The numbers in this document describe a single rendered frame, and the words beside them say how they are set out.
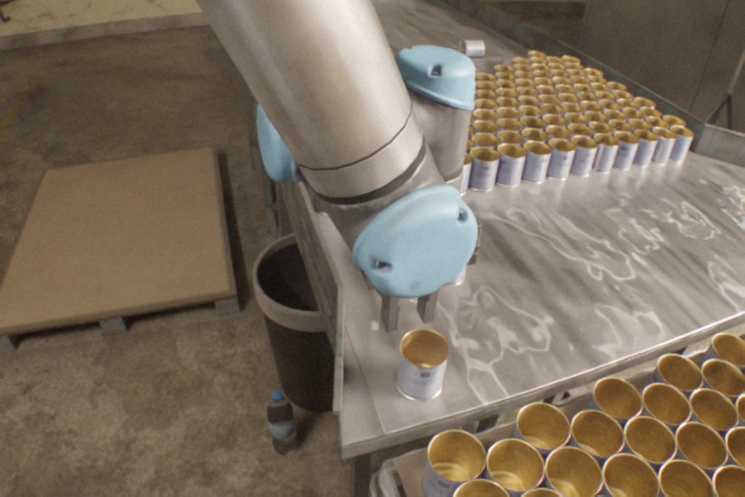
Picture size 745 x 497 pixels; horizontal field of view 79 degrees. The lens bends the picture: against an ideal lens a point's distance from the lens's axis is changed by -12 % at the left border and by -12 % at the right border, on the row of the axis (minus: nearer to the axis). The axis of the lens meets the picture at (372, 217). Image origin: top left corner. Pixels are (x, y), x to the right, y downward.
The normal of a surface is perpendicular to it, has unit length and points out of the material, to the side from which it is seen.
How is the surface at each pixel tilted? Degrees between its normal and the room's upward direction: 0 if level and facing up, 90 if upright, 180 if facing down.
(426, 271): 90
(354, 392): 0
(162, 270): 0
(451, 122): 90
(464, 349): 0
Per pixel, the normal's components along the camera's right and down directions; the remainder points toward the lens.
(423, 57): 0.04, -0.80
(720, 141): -0.46, 0.51
